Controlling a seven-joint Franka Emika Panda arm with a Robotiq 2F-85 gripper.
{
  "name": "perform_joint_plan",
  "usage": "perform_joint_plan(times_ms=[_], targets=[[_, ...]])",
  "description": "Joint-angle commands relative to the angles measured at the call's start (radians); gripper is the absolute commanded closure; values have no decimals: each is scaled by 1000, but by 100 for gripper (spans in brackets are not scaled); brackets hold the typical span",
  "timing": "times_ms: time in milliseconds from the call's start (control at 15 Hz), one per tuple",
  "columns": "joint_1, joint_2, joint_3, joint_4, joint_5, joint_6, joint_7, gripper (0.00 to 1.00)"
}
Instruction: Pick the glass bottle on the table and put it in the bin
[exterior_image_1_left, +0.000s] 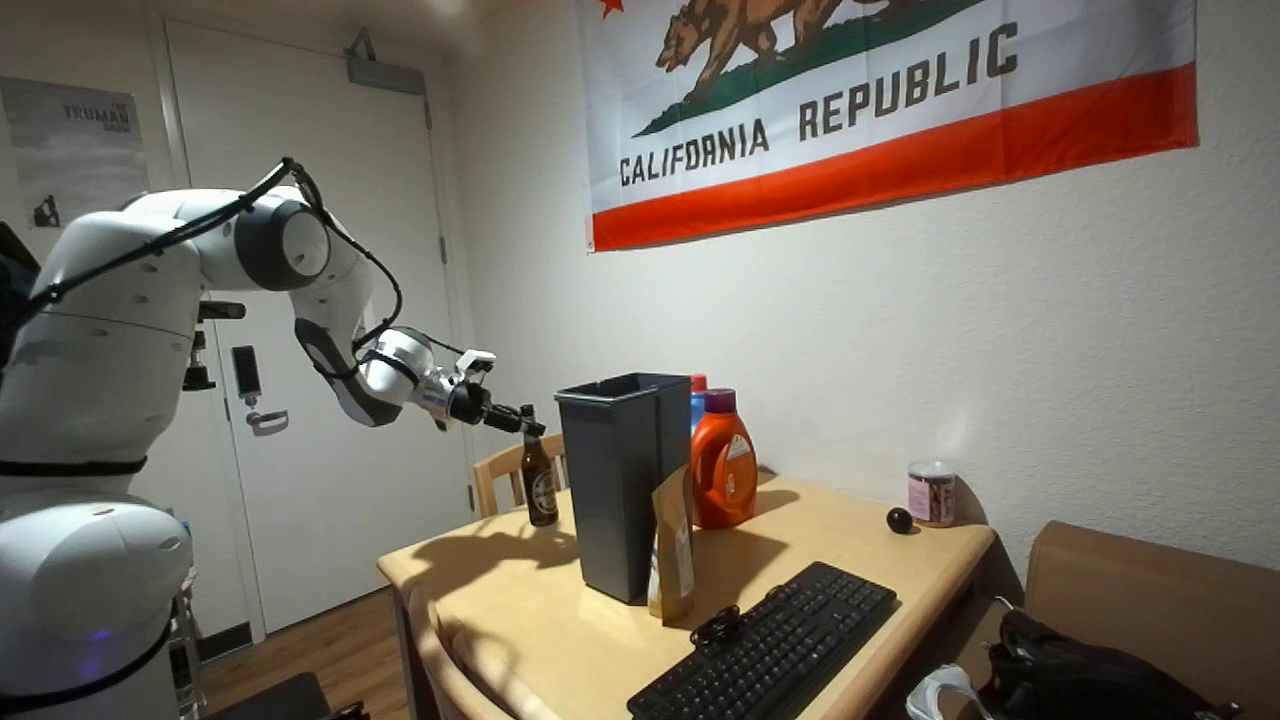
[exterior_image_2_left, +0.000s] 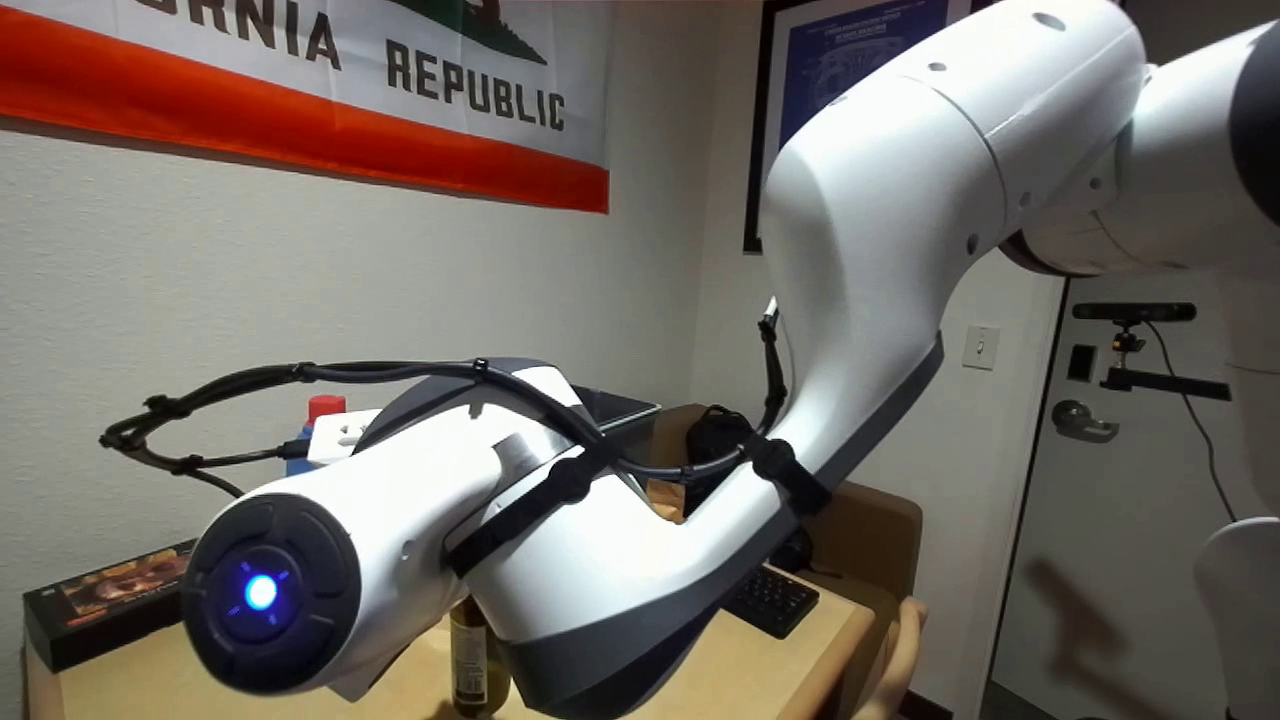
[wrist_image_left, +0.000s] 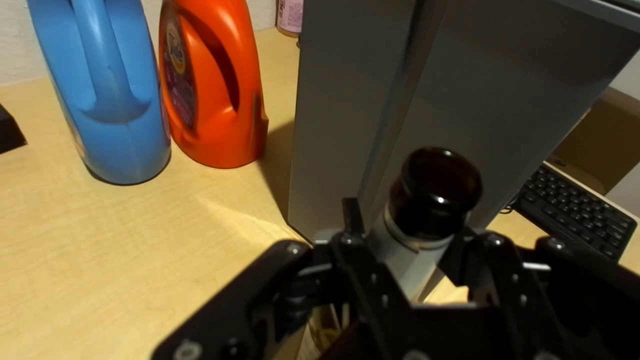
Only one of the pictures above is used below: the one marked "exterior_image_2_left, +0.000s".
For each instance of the brown glass bottle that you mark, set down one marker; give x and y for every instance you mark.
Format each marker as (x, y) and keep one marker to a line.
(470, 661)

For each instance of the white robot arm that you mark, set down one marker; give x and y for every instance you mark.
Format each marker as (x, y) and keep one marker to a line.
(865, 242)

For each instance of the dark grey plastic bin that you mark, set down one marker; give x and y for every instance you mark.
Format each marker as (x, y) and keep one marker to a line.
(622, 407)

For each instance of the red capped blue bottle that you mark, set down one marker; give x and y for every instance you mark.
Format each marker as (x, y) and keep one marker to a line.
(338, 434)

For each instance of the black backpack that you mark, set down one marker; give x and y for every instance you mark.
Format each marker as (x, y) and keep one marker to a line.
(723, 428)

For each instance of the black keyboard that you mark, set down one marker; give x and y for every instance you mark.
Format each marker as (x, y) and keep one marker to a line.
(775, 600)

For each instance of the brown armchair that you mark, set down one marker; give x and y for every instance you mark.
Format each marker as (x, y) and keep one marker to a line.
(865, 542)

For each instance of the blue framed poster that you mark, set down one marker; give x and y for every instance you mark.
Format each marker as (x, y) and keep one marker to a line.
(841, 60)

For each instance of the black door lock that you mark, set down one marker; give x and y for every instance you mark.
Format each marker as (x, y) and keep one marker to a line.
(1081, 360)

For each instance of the California Republic flag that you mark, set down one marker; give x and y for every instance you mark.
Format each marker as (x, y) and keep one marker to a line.
(266, 121)

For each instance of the white door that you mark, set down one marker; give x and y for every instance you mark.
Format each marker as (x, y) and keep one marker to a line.
(1134, 561)

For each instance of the black printed box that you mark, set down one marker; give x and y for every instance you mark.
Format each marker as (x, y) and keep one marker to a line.
(104, 600)

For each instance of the white light switch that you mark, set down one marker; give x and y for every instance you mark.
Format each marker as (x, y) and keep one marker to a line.
(982, 350)

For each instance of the black stereo camera bar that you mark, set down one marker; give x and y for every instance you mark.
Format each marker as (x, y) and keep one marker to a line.
(1134, 313)

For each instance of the black camera stand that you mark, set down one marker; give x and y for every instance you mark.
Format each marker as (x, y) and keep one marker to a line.
(1166, 385)

